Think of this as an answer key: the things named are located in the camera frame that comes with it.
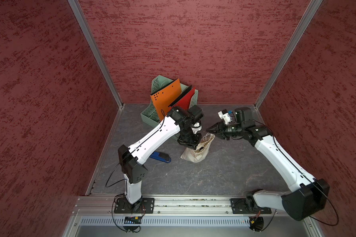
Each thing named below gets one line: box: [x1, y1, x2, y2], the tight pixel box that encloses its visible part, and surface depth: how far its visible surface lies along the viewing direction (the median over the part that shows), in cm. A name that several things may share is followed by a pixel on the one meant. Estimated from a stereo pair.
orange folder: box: [149, 78, 181, 121], surface depth 89 cm
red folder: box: [169, 86, 195, 110], surface depth 86 cm
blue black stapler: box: [149, 151, 172, 164], surface depth 91 cm
